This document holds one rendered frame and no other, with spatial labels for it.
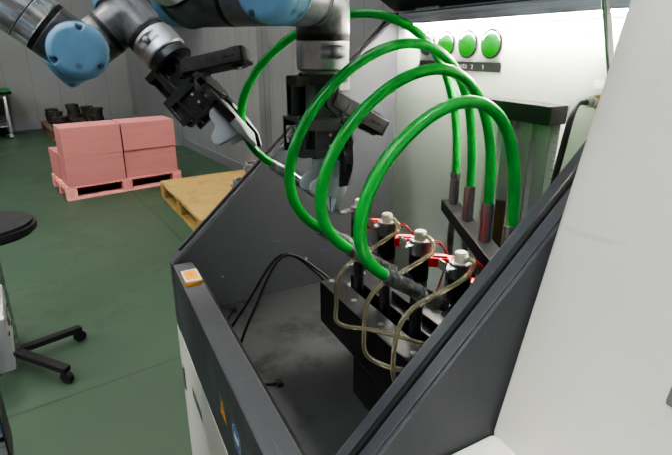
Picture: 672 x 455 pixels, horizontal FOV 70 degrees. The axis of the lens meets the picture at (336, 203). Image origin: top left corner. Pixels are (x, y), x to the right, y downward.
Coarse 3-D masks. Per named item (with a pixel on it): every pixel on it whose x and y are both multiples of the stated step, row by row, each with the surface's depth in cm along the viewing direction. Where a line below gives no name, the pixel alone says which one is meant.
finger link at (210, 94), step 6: (204, 84) 76; (204, 90) 76; (210, 90) 76; (204, 96) 76; (210, 96) 75; (216, 96) 75; (210, 102) 75; (216, 102) 76; (222, 102) 76; (216, 108) 76; (222, 108) 76; (228, 108) 76; (222, 114) 76; (228, 114) 76; (228, 120) 76
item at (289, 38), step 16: (352, 16) 76; (368, 16) 76; (384, 16) 76; (416, 32) 77; (272, 48) 76; (256, 64) 77; (448, 80) 80; (240, 96) 78; (448, 96) 81; (240, 112) 78; (272, 160) 82
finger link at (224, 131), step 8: (216, 112) 78; (216, 120) 78; (224, 120) 78; (232, 120) 76; (240, 120) 77; (216, 128) 78; (224, 128) 78; (232, 128) 77; (240, 128) 77; (248, 128) 78; (216, 136) 78; (224, 136) 78; (232, 136) 78; (248, 136) 77; (216, 144) 78; (256, 144) 78
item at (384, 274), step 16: (464, 96) 51; (480, 96) 52; (432, 112) 49; (448, 112) 50; (496, 112) 53; (416, 128) 48; (512, 128) 55; (400, 144) 48; (512, 144) 56; (384, 160) 48; (512, 160) 57; (512, 176) 58; (368, 192) 48; (512, 192) 58; (368, 208) 48; (512, 208) 59; (512, 224) 60; (368, 256) 50; (384, 272) 52; (400, 288) 53; (416, 288) 54; (432, 304) 56
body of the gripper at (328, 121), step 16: (288, 80) 67; (304, 80) 66; (320, 80) 65; (288, 96) 69; (304, 96) 68; (288, 112) 69; (320, 112) 68; (336, 112) 69; (320, 128) 67; (336, 128) 68; (288, 144) 72; (304, 144) 66; (320, 144) 68
